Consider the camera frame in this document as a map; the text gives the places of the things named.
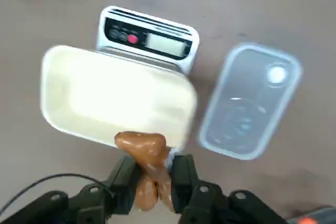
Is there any cream plastic tray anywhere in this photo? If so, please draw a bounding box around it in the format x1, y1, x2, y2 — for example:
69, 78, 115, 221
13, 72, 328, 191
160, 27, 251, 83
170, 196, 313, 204
39, 45, 198, 149

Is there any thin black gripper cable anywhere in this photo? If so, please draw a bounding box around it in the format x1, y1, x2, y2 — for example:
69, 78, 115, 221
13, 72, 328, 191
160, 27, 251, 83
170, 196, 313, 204
0, 173, 116, 209

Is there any translucent container lid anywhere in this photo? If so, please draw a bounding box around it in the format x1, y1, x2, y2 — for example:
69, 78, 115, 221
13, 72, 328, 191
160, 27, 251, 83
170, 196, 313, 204
197, 42, 304, 161

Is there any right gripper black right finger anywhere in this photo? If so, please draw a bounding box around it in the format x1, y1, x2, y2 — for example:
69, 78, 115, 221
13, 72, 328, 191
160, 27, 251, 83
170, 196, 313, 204
170, 154, 292, 224

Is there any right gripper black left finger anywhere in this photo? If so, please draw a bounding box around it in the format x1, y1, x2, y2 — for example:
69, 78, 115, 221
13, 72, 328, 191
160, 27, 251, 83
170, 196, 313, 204
0, 155, 142, 224

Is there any brown toy bread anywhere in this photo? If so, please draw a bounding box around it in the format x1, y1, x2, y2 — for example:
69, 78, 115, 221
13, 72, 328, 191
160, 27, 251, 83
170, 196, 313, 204
114, 131, 176, 213

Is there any white digital kitchen scale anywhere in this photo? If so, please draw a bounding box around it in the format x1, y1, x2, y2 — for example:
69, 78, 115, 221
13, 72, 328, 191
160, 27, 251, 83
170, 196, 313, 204
96, 5, 200, 76

